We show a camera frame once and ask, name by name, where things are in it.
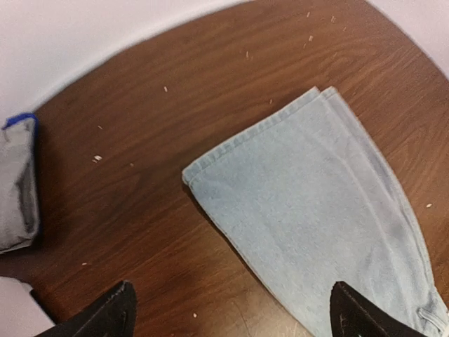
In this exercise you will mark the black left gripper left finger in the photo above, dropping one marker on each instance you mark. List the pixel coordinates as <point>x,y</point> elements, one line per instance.
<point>112,314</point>

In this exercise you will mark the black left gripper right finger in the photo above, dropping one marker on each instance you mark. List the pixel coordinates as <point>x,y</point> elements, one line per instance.
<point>381,310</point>

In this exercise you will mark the light blue denim skirt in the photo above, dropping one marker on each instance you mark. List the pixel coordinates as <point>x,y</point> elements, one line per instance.
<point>307,200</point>

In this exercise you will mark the white plastic laundry bin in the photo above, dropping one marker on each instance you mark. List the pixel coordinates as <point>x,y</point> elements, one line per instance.
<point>20,314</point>

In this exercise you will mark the folded grey button shirt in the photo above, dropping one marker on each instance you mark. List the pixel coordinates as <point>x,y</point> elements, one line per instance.
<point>20,220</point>

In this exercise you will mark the folded blue garment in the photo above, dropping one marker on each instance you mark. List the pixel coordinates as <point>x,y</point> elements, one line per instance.
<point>11,121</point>

